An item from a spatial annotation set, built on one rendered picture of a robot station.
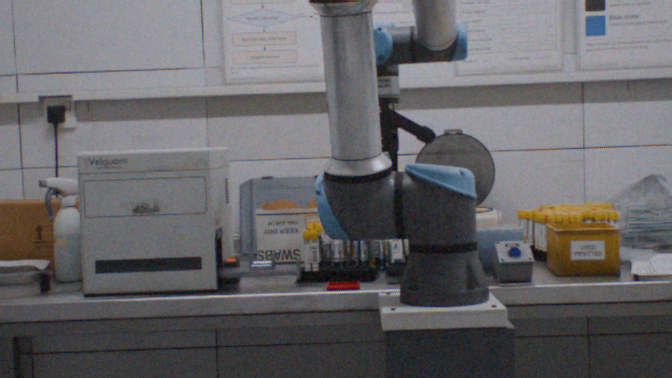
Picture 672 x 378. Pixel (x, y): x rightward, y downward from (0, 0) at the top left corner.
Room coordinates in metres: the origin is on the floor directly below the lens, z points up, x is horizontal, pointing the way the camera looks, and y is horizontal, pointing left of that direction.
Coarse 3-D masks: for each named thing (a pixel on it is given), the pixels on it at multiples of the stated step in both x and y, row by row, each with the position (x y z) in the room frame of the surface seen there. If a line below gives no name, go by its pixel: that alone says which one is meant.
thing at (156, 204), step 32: (96, 160) 1.79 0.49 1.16; (128, 160) 1.79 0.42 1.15; (160, 160) 1.79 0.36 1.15; (192, 160) 1.79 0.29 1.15; (224, 160) 1.97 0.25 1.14; (96, 192) 1.79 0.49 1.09; (128, 192) 1.79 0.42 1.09; (160, 192) 1.79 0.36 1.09; (192, 192) 1.79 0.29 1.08; (224, 192) 1.94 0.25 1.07; (96, 224) 1.79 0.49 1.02; (128, 224) 1.79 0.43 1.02; (160, 224) 1.79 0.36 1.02; (192, 224) 1.79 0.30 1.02; (224, 224) 1.92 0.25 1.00; (96, 256) 1.79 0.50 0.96; (128, 256) 1.79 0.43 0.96; (160, 256) 1.79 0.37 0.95; (192, 256) 1.79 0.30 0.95; (224, 256) 1.90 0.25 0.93; (96, 288) 1.79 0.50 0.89; (128, 288) 1.79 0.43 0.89; (160, 288) 1.79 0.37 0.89; (192, 288) 1.78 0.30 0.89
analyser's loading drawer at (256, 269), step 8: (272, 256) 1.80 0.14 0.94; (256, 264) 1.85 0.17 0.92; (264, 264) 1.85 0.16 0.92; (272, 264) 1.80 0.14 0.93; (224, 272) 1.80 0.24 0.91; (232, 272) 1.80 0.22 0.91; (240, 272) 1.80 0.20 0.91; (248, 272) 1.79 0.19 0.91; (256, 272) 1.79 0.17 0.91; (264, 272) 1.79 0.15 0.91; (272, 272) 1.79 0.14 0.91; (280, 272) 1.79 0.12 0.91; (288, 272) 1.79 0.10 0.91; (296, 272) 1.79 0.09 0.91
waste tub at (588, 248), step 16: (560, 224) 1.95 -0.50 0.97; (576, 224) 1.95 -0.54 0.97; (592, 224) 1.94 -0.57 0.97; (608, 224) 1.90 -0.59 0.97; (560, 240) 1.82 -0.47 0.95; (576, 240) 1.82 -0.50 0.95; (592, 240) 1.82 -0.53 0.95; (608, 240) 1.82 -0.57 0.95; (560, 256) 1.82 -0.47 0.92; (576, 256) 1.82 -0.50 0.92; (592, 256) 1.82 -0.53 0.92; (608, 256) 1.82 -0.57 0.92; (560, 272) 1.82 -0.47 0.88; (576, 272) 1.82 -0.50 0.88; (592, 272) 1.82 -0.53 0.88; (608, 272) 1.82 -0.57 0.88
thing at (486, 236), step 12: (480, 228) 1.90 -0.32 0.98; (492, 228) 1.90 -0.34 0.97; (504, 228) 1.89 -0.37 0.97; (516, 228) 1.88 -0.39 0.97; (480, 240) 1.89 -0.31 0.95; (492, 240) 1.88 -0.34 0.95; (504, 240) 1.88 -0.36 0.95; (516, 240) 1.88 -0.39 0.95; (480, 252) 1.89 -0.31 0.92; (492, 252) 1.88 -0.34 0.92
